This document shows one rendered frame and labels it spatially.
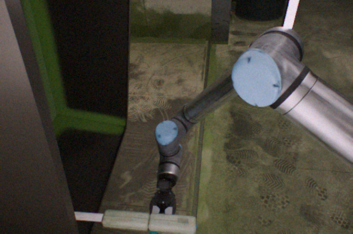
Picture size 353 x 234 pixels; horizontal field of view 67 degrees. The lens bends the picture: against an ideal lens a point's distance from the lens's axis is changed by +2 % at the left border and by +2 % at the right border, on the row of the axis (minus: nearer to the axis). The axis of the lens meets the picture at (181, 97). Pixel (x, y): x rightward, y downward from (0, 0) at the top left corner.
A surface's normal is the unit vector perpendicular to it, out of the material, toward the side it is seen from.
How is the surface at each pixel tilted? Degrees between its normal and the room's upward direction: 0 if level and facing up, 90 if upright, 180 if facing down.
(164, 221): 2
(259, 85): 87
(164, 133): 6
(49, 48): 90
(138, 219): 2
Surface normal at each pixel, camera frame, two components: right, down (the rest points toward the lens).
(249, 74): -0.68, 0.47
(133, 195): -0.05, -0.75
